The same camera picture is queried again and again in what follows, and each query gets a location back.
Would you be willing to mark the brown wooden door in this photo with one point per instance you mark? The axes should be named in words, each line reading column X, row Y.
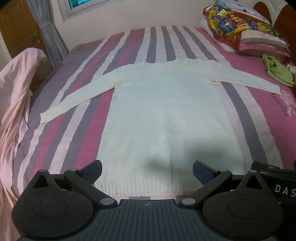
column 20, row 31

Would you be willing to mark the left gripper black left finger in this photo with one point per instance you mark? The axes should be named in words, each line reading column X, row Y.
column 82, row 181

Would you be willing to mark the pink purple striped bed sheet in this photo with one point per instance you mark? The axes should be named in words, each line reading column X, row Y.
column 72, row 139

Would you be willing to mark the pale pink blanket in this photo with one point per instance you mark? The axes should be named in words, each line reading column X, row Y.
column 16, row 78

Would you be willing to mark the pink striped pillow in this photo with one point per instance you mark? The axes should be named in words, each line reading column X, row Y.
column 256, row 43

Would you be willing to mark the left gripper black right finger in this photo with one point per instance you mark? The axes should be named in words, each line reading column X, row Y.
column 212, row 181

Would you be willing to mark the window with white frame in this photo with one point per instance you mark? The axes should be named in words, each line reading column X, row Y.
column 71, row 8

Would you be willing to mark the green small garment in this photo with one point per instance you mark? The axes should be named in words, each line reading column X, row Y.
column 277, row 71

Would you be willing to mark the grey curtain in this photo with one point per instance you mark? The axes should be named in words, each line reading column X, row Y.
column 55, row 47

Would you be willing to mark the cream white knit sweater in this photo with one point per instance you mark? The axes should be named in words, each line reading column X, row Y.
column 165, row 116

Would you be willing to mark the red white headboard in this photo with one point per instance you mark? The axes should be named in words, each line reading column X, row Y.
column 282, row 16

